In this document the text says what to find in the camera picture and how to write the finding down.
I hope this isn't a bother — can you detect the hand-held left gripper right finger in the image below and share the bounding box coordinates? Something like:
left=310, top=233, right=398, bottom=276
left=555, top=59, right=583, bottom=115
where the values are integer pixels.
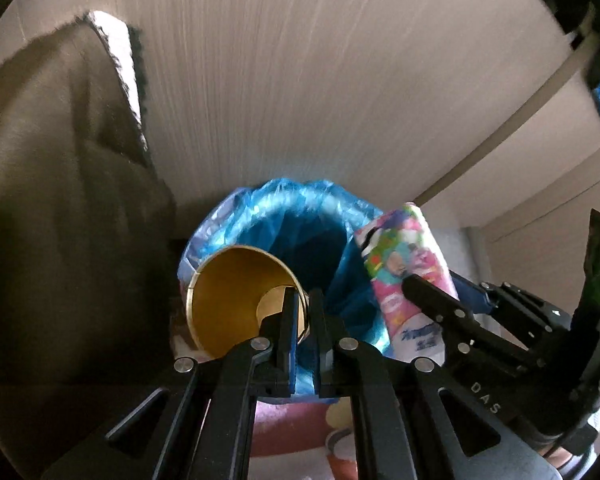
left=307, top=287, right=556, bottom=480

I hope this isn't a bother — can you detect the colourful cartoon print packet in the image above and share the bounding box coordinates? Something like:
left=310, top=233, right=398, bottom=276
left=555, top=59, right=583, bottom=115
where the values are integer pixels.
left=355, top=202, right=462, bottom=367

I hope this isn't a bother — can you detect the blue plastic bin liner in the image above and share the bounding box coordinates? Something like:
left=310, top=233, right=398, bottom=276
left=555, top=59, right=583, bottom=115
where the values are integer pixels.
left=177, top=177, right=396, bottom=403

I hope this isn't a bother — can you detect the brown tablecloth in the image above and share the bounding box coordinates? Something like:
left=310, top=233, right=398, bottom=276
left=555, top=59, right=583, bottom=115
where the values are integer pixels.
left=0, top=10, right=181, bottom=461

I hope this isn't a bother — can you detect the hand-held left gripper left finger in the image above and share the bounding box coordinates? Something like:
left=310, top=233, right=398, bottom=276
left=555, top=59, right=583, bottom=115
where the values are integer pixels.
left=40, top=286, right=307, bottom=480

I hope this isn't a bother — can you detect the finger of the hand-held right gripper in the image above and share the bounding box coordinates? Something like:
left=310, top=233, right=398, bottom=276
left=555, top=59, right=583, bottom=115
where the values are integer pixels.
left=451, top=270, right=572, bottom=335
left=403, top=273, right=537, bottom=377

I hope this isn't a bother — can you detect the red patterned floor mat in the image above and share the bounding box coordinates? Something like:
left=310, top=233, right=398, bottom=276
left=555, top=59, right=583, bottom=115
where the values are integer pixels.
left=170, top=320, right=366, bottom=480

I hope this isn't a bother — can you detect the wood grain kitchen cabinet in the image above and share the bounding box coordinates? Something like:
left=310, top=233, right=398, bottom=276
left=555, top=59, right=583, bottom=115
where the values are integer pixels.
left=0, top=0, right=600, bottom=271

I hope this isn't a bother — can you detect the gold paper cup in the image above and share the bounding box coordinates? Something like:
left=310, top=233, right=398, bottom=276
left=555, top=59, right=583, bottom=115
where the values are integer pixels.
left=185, top=245, right=312, bottom=361

